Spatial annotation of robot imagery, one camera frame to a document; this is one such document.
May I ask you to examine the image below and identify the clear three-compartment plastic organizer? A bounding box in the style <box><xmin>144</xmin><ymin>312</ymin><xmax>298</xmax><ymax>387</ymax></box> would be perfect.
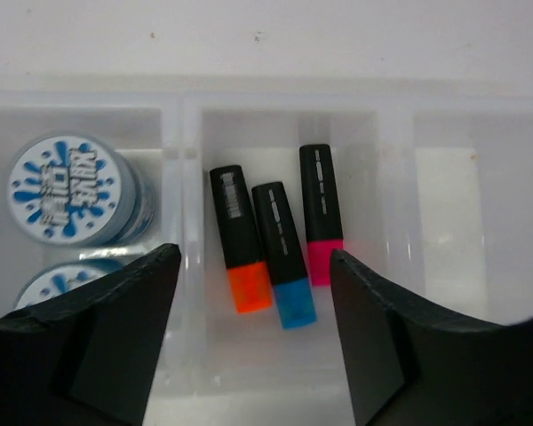
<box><xmin>0</xmin><ymin>79</ymin><xmax>533</xmax><ymax>400</ymax></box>

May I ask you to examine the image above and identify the blue cleaning gel jar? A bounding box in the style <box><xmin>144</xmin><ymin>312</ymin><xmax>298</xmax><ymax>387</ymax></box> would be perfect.
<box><xmin>12</xmin><ymin>258</ymin><xmax>123</xmax><ymax>311</ymax></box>
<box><xmin>6</xmin><ymin>133</ymin><xmax>155</xmax><ymax>247</ymax></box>

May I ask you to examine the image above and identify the pink highlighter with black cap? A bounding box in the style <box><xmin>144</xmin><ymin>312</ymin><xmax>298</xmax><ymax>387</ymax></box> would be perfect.
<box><xmin>298</xmin><ymin>144</ymin><xmax>344</xmax><ymax>287</ymax></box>

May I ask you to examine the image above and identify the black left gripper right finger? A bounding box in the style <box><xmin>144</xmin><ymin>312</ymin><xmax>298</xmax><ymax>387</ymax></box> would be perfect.
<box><xmin>330</xmin><ymin>250</ymin><xmax>533</xmax><ymax>425</ymax></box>

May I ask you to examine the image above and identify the blue highlighter with black cap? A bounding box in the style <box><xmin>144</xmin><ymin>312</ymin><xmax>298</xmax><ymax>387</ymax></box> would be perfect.
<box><xmin>251</xmin><ymin>181</ymin><xmax>317</xmax><ymax>329</ymax></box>

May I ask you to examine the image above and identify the orange highlighter with black cap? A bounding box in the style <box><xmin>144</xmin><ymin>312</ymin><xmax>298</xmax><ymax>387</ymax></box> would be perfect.
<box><xmin>209</xmin><ymin>165</ymin><xmax>273</xmax><ymax>313</ymax></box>

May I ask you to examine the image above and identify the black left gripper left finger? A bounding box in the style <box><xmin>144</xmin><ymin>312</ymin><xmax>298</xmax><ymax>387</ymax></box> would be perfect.
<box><xmin>0</xmin><ymin>243</ymin><xmax>180</xmax><ymax>425</ymax></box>

